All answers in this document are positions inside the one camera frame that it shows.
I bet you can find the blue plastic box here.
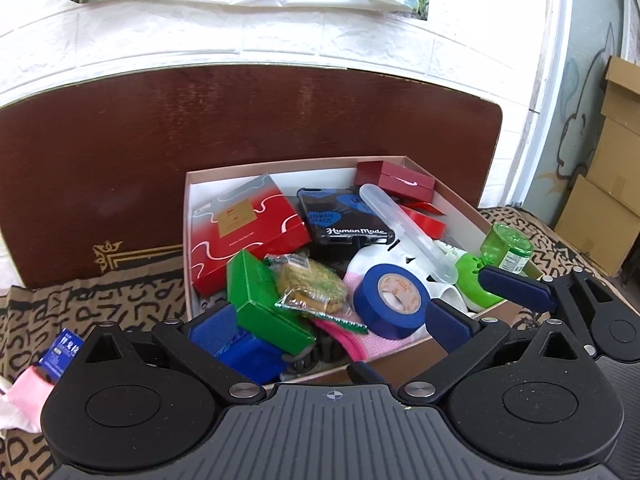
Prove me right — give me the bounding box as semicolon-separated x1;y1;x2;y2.
215;332;284;384

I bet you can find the dark red small box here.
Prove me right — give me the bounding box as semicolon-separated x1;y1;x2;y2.
354;160;435;204

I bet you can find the green plastic bottle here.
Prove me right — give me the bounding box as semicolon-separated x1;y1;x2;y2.
479;223;534;277

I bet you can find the cookie packet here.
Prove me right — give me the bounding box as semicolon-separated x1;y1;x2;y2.
263;253;369;337

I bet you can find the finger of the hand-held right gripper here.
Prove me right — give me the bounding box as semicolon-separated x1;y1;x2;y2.
477;266;609;322

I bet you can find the small blue white box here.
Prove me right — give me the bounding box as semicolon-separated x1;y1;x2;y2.
39;329;82;382

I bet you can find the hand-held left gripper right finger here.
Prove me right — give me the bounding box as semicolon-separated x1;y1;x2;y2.
396;298;597;405

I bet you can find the bright red small box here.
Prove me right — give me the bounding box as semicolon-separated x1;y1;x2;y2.
399;202;448;242

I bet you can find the clear plastic tube case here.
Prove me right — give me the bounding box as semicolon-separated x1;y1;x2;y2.
359;183;459;287

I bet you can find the stack of flat cardboard boxes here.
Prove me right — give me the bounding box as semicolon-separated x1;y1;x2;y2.
554;55;640;277

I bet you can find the green rectangular box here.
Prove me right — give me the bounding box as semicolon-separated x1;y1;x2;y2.
226;249;318;357

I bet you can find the red patterned flat box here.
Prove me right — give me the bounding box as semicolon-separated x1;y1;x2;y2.
189;173;311;297

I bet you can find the blue tape roll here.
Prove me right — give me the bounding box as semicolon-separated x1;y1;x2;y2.
352;262;432;340

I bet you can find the black ribbed object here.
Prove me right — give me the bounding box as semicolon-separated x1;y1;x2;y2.
279;332;347;377

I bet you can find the green round air freshener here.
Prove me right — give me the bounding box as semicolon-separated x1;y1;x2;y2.
454;252;507;312

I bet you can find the black phone case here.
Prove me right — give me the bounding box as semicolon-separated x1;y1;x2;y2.
297;186;396;262

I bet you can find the brown cardboard box container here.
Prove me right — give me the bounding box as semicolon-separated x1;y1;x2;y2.
182;155;507;387

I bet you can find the white plastic object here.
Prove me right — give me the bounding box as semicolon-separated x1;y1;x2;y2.
344;237;482;313

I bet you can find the brown wooden headboard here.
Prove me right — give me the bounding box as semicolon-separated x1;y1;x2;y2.
0;64;504;290

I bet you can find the brown patterned blanket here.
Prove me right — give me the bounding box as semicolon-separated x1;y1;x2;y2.
0;205;619;480

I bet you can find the pink white sock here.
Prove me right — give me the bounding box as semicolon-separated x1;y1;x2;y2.
0;364;57;432

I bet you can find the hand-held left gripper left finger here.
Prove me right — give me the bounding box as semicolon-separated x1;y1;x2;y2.
82;304;267;404

